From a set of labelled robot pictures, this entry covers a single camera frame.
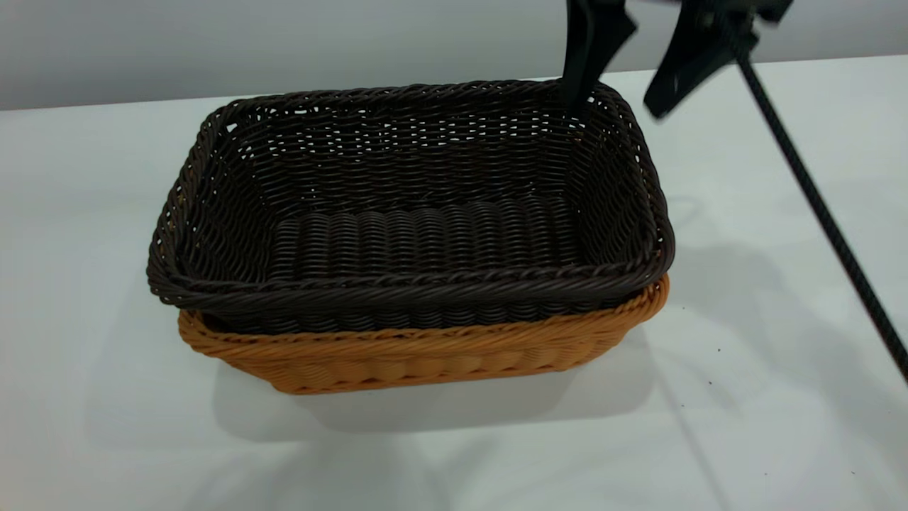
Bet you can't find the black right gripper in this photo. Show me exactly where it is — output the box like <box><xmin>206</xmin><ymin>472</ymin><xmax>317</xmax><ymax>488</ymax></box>
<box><xmin>563</xmin><ymin>0</ymin><xmax>794</xmax><ymax>119</ymax></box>

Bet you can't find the dark brown wicker basket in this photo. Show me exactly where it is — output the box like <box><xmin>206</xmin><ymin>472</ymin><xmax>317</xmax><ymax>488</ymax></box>
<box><xmin>147</xmin><ymin>78</ymin><xmax>675</xmax><ymax>334</ymax></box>

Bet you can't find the light brown wicker basket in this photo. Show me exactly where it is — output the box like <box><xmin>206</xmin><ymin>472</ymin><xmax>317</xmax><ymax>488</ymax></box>
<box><xmin>177</xmin><ymin>273</ymin><xmax>670</xmax><ymax>395</ymax></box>

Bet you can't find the braided black right arm cable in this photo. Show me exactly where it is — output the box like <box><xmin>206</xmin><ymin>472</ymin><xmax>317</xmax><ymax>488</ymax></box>
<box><xmin>720</xmin><ymin>14</ymin><xmax>908</xmax><ymax>384</ymax></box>

